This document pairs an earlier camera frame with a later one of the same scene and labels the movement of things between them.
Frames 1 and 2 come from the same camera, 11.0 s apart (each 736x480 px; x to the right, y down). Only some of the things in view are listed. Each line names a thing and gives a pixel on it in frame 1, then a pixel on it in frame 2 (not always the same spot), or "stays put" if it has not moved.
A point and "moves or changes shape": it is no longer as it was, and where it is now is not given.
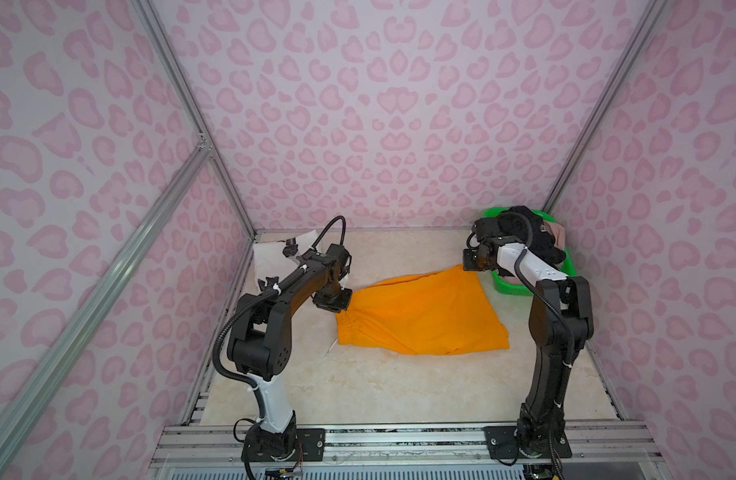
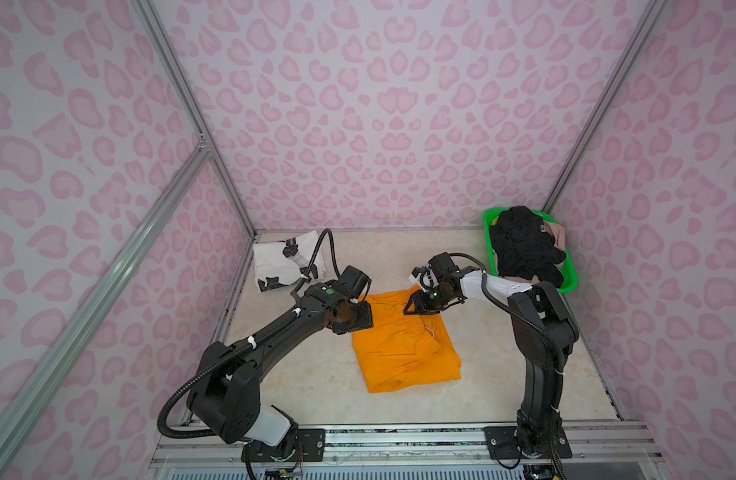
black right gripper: x=467 y=267 to x=415 y=308
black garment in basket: x=521 y=224 stays put
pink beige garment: x=558 y=233 stays put
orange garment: x=437 y=313 moves or changes shape
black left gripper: x=322 y=300 to x=367 y=324
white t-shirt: x=270 y=260 stays put
